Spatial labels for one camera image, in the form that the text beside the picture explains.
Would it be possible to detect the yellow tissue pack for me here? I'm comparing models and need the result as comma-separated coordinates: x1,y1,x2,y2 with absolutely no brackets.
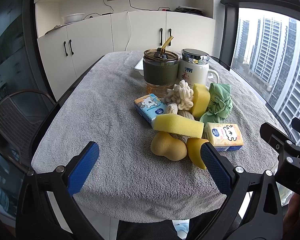
203,122,244,152

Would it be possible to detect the orange yellow half round sponge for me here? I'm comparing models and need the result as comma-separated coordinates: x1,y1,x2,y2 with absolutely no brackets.
186,138,209,170

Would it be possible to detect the tan gourd shaped sponge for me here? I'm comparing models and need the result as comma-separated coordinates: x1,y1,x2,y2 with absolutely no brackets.
151,132,187,161

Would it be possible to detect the green cloth scrunchie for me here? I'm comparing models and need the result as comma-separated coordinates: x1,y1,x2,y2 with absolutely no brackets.
200,83,233,124

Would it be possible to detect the yellow rectangular sponge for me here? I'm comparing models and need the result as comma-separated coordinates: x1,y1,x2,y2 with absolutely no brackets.
153,113,204,138

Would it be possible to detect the yellow rounded sponge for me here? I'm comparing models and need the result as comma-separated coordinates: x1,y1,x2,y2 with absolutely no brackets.
190,83,210,119

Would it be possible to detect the beige knitted cloth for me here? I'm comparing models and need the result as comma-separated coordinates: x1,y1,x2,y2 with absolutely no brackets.
165,103,195,143

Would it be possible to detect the cream chenille scrunchie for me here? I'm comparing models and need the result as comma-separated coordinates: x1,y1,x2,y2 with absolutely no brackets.
164,80,194,111

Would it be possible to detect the blue tissue pack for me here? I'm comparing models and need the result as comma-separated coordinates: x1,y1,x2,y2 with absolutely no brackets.
134,94,167,127

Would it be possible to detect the white plastic tray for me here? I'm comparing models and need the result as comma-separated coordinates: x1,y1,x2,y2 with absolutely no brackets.
134,59,144,76

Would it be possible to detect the grey towel table cover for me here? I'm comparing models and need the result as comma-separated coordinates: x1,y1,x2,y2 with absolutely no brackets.
31,50,288,224

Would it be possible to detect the dark wicker chair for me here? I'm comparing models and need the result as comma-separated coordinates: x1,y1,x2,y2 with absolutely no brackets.
0,89,56,173

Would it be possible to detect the white ceramic mug chrome lid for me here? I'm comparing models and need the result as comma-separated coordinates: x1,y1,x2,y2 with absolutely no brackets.
177,48,219,87

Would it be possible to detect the green sleeved glass tumbler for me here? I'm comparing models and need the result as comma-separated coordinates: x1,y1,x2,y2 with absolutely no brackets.
143,36,179,98

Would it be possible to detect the white cabinet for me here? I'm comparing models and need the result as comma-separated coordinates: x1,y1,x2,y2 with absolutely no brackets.
34,0,216,99

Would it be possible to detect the white bowl on cabinet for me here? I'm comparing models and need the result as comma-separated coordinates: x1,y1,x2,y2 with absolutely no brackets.
62,13,84,24

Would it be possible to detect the white hanging cable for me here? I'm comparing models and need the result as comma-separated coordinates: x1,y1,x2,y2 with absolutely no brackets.
124,10,133,52

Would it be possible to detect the black power cable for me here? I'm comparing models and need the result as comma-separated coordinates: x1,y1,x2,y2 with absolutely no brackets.
103,0,171,13

